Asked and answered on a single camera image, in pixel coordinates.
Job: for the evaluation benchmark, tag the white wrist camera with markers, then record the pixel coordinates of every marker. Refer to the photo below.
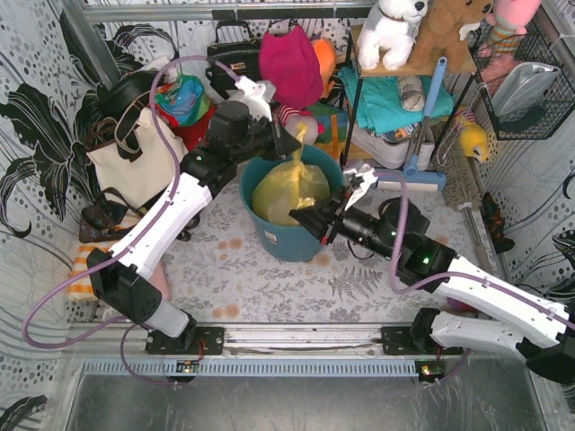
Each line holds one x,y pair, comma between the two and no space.
360,177
257,96

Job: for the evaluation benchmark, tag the pink plush pig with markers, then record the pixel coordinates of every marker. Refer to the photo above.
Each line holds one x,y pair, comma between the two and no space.
300,124

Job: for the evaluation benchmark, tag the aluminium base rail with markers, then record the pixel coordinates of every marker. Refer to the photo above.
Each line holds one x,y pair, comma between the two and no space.
291,350

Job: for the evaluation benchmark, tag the yellow plush duck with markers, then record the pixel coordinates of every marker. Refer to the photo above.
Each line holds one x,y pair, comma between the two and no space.
472,138

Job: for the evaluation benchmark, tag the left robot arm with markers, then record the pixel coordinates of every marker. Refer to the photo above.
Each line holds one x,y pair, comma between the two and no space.
120,276

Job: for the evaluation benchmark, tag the teal folded cloth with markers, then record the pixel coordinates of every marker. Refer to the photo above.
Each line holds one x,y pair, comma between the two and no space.
379,107

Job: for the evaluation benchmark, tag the pink glasses case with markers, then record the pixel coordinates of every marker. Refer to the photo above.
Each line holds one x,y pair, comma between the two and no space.
159,280

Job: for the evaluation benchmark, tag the black leather handbag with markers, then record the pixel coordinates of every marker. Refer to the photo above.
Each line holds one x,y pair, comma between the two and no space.
242,57

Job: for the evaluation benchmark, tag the cream canvas tote bag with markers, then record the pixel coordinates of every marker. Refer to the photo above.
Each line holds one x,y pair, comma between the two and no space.
140,180

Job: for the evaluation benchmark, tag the white plush dog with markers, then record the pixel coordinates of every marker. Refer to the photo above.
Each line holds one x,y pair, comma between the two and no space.
389,32

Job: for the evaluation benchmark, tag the blue lint roller mop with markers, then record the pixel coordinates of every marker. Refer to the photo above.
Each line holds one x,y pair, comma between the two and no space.
413,177

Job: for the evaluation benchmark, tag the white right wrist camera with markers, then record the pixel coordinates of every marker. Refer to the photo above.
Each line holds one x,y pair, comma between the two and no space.
360,177

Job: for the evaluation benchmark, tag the pink plush toy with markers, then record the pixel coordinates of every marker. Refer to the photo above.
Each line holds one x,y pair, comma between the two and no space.
508,22

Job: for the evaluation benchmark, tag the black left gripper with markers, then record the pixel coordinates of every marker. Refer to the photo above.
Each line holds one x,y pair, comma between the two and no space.
274,136

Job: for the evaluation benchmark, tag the orange checkered towel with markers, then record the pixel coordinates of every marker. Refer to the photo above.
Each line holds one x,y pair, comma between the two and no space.
82,290

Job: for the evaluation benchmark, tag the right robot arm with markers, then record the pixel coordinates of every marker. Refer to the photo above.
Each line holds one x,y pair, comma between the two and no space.
537,331

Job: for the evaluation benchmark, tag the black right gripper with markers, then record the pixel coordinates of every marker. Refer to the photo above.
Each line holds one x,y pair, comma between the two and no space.
331,220

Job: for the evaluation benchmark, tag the wooden shelf rack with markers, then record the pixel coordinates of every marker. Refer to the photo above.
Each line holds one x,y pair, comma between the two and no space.
413,86

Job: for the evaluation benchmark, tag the floral patterned floor mat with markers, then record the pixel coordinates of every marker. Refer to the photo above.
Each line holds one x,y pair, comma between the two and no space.
222,273

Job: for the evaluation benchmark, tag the red cloth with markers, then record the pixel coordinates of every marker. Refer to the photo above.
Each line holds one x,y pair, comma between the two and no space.
195,134

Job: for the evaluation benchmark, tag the silver foil pouch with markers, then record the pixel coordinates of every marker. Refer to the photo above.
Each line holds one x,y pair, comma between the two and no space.
523,87

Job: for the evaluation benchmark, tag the black wire basket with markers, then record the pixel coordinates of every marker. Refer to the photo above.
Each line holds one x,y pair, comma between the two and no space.
541,120

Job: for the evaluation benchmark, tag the brown patterned handbag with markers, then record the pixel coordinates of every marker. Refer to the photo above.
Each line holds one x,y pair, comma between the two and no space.
110,218

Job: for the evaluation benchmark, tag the colourful printed cloth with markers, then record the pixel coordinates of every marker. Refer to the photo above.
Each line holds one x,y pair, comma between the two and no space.
182,102

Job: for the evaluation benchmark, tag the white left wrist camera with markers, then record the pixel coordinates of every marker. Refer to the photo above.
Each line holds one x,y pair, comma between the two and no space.
257,96

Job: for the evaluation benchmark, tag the yellow trash bag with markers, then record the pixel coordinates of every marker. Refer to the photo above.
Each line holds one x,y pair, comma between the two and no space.
290,185

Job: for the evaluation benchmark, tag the rainbow striped bag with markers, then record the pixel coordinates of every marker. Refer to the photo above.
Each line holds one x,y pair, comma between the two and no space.
333,123

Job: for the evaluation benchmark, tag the purple red sock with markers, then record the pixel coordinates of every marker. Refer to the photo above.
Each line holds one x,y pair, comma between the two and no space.
458,306

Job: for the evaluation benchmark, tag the orange plush toy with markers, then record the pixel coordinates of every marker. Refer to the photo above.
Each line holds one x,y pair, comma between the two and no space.
326,56

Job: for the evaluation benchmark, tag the brown teddy bear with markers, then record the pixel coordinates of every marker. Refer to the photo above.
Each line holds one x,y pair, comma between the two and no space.
445,28

